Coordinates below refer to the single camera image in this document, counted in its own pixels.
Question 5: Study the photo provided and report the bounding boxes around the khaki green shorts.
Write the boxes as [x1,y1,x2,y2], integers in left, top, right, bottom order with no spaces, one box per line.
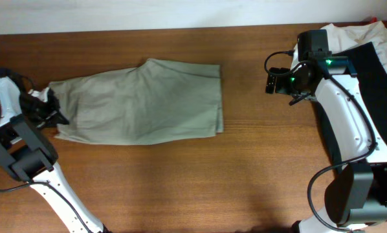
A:
[49,58,224,146]

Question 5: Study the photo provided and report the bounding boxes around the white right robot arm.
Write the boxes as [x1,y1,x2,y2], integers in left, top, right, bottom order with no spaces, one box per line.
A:
[265,56,387,232]

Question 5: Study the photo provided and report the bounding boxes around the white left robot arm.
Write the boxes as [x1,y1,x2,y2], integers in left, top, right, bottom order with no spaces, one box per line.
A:
[0,68,108,232]

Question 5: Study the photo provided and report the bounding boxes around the white cloth garment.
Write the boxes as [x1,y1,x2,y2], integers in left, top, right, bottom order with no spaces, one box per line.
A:
[291,21,387,73]

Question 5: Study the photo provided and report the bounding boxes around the dark navy jeans garment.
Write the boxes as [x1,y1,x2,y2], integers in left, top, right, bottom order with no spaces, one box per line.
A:
[315,41,387,166]

